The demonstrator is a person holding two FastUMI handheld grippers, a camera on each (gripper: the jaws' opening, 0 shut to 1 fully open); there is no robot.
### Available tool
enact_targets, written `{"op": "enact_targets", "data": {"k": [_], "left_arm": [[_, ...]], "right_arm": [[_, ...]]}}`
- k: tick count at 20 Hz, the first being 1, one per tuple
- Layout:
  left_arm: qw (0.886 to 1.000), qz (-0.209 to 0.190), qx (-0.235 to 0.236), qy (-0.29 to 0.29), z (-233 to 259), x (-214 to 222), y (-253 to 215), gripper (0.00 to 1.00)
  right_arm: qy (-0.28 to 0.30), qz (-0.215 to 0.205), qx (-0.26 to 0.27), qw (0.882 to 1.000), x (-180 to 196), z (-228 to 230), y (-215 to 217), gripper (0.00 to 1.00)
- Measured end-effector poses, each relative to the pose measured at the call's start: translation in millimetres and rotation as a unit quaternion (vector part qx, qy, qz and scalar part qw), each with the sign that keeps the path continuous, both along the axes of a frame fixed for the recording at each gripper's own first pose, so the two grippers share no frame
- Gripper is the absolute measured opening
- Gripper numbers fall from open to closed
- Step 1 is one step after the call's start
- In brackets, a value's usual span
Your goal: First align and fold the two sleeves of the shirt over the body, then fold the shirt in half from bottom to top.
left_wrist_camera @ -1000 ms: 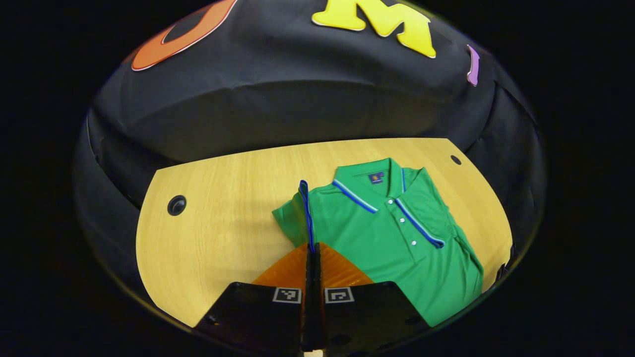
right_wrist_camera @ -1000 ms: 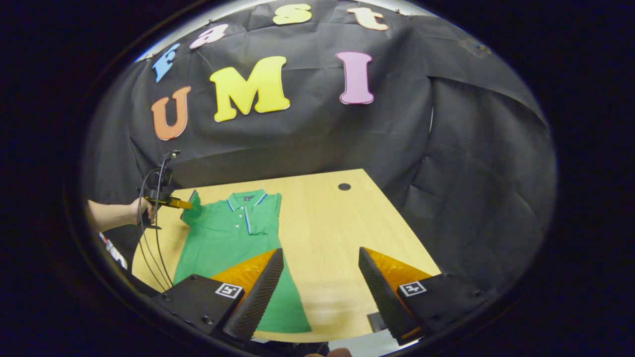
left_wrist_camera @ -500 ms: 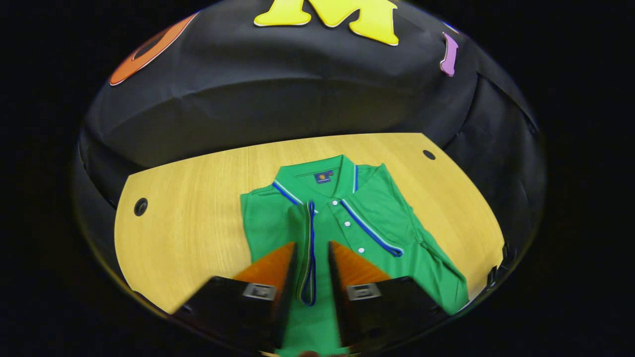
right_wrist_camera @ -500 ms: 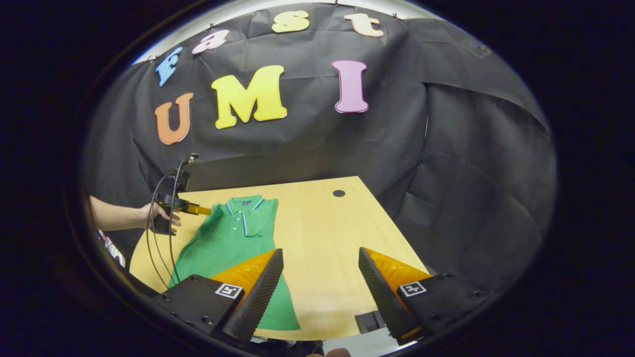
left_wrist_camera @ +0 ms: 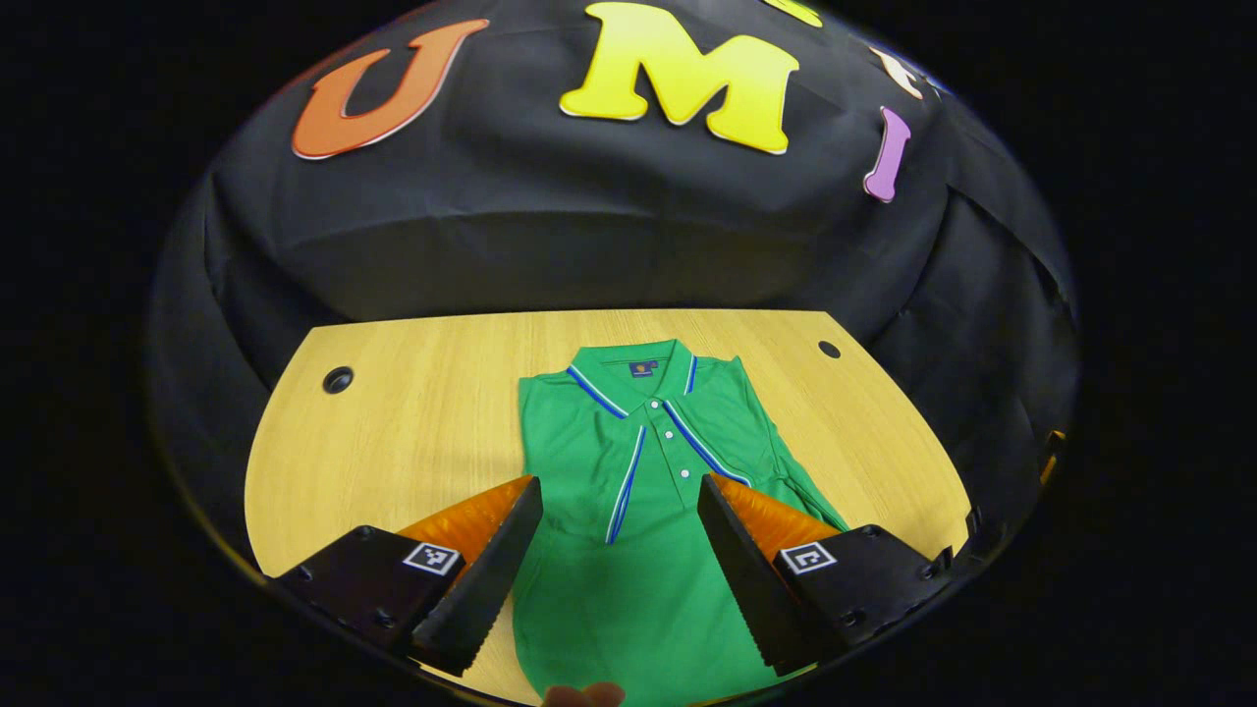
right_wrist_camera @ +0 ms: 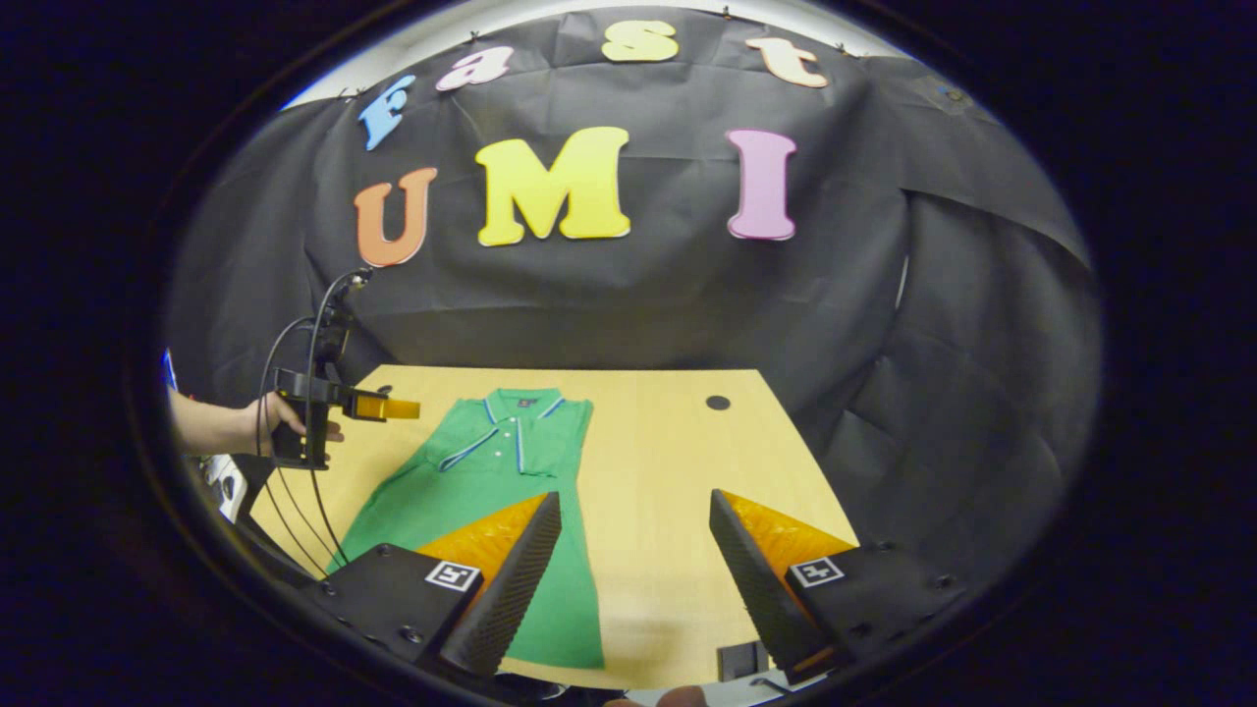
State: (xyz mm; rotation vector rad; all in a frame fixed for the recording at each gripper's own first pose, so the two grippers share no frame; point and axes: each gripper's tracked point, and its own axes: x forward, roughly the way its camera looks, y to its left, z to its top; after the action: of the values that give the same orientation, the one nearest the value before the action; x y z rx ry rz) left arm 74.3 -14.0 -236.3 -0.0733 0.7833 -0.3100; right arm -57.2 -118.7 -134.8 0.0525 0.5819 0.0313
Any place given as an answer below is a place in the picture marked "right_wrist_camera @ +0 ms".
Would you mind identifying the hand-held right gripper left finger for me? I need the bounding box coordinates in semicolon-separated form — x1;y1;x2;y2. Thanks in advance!
310;491;564;679

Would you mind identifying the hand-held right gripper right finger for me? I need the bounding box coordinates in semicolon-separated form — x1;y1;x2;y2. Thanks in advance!
709;487;970;677

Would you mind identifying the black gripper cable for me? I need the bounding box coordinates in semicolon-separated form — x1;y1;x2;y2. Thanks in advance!
255;273;355;578

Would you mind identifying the green T-shirt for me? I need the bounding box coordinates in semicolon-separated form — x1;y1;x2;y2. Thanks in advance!
334;387;606;671

